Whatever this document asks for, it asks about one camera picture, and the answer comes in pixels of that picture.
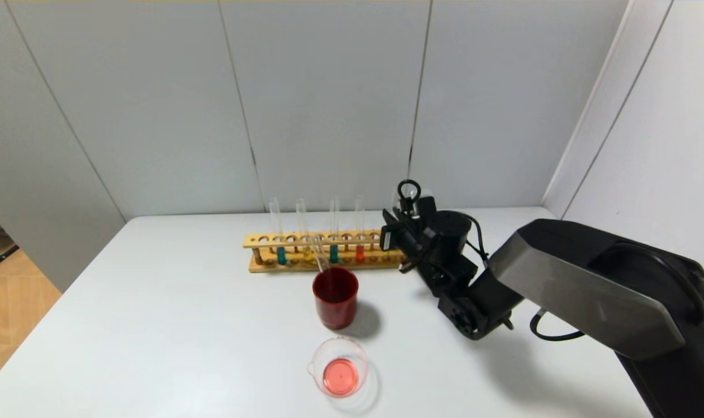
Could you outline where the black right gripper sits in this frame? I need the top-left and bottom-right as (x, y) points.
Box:
(379, 225), (423, 252)

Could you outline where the clear plastic spouted bowl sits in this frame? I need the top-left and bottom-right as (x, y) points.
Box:
(306, 336), (369, 398)

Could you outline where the test tube with teal liquid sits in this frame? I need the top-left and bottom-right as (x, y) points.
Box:
(269, 198), (287, 266)
(328, 197), (339, 265)

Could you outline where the test tube with red liquid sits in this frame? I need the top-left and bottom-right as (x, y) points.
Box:
(310, 234), (333, 291)
(355, 195), (366, 264)

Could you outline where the dark red plastic cup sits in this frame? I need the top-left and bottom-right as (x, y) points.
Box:
(312, 266), (359, 330)

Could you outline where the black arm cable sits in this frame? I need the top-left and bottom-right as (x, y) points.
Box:
(530, 308), (586, 342)

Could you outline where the black camera cable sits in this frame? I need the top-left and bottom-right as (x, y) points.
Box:
(398, 180), (492, 262)

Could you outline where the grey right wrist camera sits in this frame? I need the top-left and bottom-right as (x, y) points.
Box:
(407, 196), (436, 230)

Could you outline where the wooden test tube rack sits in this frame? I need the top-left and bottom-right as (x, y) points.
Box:
(243, 229), (410, 273)

